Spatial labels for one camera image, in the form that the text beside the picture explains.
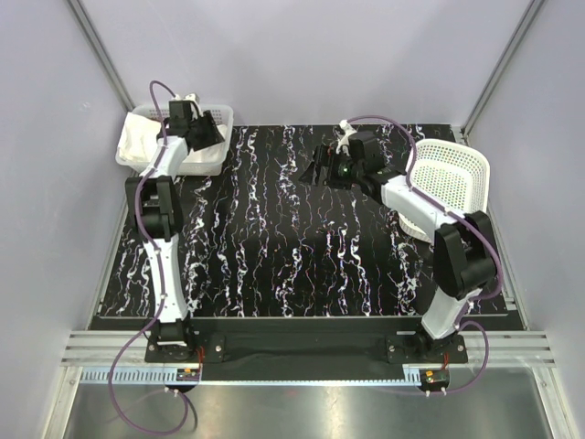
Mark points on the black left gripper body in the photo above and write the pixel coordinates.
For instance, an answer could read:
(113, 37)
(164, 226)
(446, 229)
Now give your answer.
(205, 132)

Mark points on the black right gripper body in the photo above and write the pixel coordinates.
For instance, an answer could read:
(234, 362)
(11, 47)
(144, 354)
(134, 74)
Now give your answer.
(342, 172)

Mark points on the white towel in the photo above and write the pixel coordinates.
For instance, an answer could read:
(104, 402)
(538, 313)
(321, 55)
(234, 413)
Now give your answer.
(138, 142)

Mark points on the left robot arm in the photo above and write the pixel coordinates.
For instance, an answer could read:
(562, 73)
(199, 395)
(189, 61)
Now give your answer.
(158, 220)

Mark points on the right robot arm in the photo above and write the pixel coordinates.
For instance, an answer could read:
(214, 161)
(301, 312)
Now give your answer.
(466, 264)

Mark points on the white rectangular mesh basket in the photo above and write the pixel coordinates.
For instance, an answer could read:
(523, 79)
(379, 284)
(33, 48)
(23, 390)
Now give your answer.
(224, 117)

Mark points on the white oval laundry basket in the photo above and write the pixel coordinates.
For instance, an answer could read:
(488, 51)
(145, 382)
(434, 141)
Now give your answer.
(456, 175)

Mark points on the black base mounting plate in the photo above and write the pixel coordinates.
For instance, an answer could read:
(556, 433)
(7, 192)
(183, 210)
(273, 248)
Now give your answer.
(419, 344)

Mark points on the right connector board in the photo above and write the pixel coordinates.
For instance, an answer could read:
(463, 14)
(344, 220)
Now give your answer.
(435, 375)

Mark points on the connector board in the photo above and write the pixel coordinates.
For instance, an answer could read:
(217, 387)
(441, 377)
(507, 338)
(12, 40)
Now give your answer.
(435, 375)
(188, 374)

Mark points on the left connector board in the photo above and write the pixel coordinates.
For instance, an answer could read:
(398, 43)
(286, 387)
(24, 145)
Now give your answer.
(188, 374)

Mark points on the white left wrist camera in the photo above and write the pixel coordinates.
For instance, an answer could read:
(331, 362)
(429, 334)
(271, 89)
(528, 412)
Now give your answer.
(192, 97)

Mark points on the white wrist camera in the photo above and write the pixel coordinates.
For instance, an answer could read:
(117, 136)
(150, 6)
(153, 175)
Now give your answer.
(192, 97)
(347, 129)

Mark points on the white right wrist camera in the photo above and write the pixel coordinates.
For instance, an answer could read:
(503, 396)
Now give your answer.
(347, 129)

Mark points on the aluminium frame rail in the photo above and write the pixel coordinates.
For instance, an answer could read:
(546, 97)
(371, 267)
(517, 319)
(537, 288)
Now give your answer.
(502, 348)

